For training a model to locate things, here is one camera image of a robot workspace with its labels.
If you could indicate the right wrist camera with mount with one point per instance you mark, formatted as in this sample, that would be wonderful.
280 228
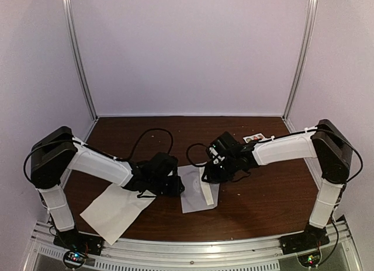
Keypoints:
213 152

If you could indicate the left aluminium frame post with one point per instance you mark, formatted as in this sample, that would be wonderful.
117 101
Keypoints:
72 34

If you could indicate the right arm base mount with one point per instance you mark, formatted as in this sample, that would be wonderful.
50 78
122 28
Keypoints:
300 242

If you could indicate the sticker sheet with round stickers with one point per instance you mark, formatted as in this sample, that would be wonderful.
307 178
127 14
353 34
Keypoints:
255 137

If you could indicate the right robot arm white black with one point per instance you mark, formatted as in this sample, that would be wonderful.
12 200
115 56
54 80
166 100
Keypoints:
322 143

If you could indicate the right circuit board with leds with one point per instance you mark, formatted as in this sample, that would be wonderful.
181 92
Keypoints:
309 260

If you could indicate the circuit board with leds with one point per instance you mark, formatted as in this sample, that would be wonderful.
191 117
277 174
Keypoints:
309 260
73 259

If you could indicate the white paper sheet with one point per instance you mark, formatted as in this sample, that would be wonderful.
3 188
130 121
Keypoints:
114 211

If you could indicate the white letter paper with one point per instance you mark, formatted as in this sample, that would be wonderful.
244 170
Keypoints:
206 190

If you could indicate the front aluminium rail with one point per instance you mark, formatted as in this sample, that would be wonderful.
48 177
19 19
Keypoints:
264 253

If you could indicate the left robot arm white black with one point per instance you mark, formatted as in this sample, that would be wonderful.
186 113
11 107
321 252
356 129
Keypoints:
61 150

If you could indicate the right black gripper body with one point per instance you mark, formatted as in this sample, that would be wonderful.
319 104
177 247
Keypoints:
222 174

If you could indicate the right aluminium frame post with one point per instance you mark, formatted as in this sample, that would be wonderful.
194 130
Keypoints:
301 61

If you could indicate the left circuit board with leds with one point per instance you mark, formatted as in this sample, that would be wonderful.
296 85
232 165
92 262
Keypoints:
73 259

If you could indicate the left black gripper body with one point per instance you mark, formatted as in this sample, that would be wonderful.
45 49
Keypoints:
159 188

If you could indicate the white envelope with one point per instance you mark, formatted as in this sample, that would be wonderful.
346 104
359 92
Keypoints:
192 199

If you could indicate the aluminium frame post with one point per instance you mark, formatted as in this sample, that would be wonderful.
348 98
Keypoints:
301 61
72 34

